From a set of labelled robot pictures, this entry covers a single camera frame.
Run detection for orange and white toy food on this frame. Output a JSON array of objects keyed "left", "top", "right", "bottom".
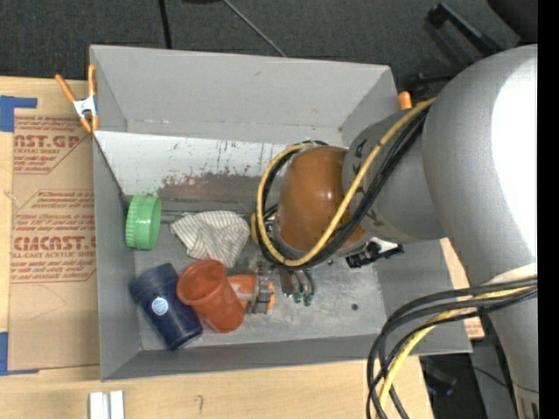
[{"left": 226, "top": 274, "right": 277, "bottom": 314}]

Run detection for orange plastic cup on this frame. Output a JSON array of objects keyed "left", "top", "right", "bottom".
[{"left": 176, "top": 258, "right": 246, "bottom": 334}]

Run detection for white striped cloth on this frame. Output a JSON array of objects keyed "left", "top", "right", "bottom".
[{"left": 169, "top": 209, "right": 252, "bottom": 269}]

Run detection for dark blue plastic cup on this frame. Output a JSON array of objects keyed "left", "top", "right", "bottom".
[{"left": 128, "top": 262, "right": 204, "bottom": 352}]

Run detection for green plastic lid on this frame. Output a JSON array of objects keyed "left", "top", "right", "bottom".
[{"left": 125, "top": 193, "right": 163, "bottom": 251}]

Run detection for grey metal bin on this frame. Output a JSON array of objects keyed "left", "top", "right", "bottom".
[{"left": 88, "top": 44, "right": 475, "bottom": 382}]

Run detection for brown cardboard board red print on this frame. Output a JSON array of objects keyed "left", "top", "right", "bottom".
[{"left": 0, "top": 75, "right": 486, "bottom": 377}]

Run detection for black cylinder on white bracket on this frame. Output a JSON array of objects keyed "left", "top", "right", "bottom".
[{"left": 346, "top": 237, "right": 405, "bottom": 270}]

